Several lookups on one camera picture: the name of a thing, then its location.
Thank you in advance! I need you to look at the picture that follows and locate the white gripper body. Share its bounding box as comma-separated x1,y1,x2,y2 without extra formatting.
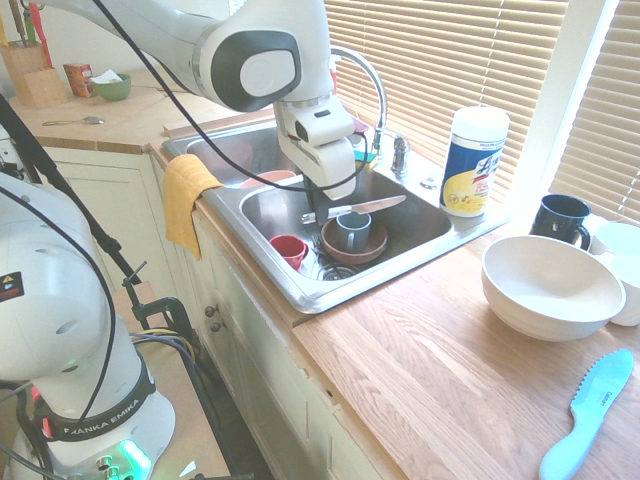
277,135,370,202

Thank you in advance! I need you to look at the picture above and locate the white handled steak knife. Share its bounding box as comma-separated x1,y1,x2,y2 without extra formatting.
300,195,408,224

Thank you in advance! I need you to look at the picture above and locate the metal sink drain strainer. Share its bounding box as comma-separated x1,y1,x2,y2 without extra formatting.
316,261,362,282

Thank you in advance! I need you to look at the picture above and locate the chrome sink sprayer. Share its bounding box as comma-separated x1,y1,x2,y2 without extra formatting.
390,130,413,182

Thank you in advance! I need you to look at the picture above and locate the stainless steel double sink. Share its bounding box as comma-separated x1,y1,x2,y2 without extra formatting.
160,118,512,316

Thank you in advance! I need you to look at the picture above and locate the wooden knife block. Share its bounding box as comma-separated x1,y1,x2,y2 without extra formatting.
0,39,69,109

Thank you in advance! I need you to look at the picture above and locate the light blue plastic knife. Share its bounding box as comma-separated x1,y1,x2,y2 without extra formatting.
538,347,636,480

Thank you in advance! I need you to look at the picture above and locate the grey mug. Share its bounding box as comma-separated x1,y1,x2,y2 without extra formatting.
334,210,373,252

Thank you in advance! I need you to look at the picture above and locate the yellow green sponge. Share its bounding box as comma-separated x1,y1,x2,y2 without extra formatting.
351,143,382,170

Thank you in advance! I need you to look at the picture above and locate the pink bowl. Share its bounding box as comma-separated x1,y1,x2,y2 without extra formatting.
239,169,299,191

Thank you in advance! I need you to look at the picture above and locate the red cup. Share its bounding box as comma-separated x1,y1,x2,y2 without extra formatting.
268,234,309,273

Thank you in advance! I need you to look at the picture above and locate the brown bowl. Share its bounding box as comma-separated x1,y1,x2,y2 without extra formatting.
319,216,390,267

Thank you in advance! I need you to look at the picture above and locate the chrome curved faucet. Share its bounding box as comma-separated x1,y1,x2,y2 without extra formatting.
329,45,390,147

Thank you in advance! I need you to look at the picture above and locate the yellow cloth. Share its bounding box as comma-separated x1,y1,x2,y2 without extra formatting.
162,153,225,262

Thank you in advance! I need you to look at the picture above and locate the disinfecting wipes canister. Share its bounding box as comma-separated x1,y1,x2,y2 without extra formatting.
439,105,512,219

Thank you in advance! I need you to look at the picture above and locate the beige window blind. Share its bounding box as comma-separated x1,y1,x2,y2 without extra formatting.
548,0,640,225
323,0,572,207

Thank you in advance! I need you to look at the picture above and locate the cream kitchen cabinet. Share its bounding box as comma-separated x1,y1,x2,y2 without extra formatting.
44,144,401,480

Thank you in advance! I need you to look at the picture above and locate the dark green clamp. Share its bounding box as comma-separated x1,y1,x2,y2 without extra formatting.
126,293,197,352

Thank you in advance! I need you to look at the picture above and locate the green bowl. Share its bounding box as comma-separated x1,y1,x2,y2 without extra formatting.
91,72,133,103

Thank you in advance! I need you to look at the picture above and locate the black mug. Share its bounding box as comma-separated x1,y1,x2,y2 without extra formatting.
529,193,594,252

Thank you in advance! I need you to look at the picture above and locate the metal spoon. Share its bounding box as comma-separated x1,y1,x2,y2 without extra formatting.
41,115,107,128

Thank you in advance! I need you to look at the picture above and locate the large white bowl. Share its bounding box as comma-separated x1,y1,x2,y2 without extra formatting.
480,234,628,343

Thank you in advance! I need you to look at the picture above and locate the orange box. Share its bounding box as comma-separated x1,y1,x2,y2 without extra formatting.
61,62,95,99

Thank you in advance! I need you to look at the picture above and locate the white mug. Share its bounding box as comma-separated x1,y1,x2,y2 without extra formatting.
589,221,640,328

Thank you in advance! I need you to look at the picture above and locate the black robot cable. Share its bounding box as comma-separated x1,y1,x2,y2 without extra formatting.
92,0,376,189

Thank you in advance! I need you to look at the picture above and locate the coloured wire bundle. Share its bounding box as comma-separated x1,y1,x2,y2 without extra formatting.
128,326,212,402

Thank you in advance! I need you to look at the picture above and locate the black camera stand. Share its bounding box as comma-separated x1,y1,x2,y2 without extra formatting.
0,93,242,480

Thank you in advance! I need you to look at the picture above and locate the red handled knife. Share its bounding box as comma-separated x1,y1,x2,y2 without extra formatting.
26,1,54,69

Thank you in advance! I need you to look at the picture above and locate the brown handled knife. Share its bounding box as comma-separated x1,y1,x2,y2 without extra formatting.
8,0,29,49

